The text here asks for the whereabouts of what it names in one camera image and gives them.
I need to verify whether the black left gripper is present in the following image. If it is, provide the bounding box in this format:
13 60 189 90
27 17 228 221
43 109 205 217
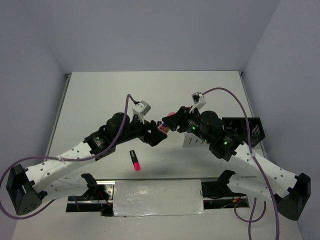
114 113 167 146

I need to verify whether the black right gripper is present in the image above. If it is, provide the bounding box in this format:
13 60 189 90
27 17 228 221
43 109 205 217
162 105 212 144

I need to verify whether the pink cap clear tube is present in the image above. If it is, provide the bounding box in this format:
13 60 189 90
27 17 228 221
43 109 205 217
158 112 175 134

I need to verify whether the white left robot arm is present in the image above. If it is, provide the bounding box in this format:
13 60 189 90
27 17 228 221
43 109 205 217
0 112 167 220

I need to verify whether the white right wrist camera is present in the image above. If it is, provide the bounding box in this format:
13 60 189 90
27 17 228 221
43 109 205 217
189 92 207 113

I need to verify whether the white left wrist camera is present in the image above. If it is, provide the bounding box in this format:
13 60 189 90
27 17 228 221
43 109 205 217
131 100 151 124

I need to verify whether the silver foil covered panel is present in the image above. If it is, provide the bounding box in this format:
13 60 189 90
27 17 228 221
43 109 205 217
113 179 205 217

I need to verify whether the pink cap black highlighter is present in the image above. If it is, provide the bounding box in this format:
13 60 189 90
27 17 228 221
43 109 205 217
129 150 141 171

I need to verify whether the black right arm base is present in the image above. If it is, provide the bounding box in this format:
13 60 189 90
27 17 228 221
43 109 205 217
199 181 246 200

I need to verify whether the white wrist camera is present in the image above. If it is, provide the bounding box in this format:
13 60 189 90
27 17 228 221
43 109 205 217
131 100 151 124
189 92 207 113

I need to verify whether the black slotted organizer box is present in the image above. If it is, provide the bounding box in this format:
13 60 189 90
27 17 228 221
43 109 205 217
222 117 265 148

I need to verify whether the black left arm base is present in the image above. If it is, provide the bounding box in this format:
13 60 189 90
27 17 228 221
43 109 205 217
65 180 115 217

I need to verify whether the white slotted organizer box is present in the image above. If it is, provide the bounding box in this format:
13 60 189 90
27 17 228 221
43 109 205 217
182 133 209 148

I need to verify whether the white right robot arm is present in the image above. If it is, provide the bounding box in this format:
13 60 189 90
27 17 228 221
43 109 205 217
162 106 311 221

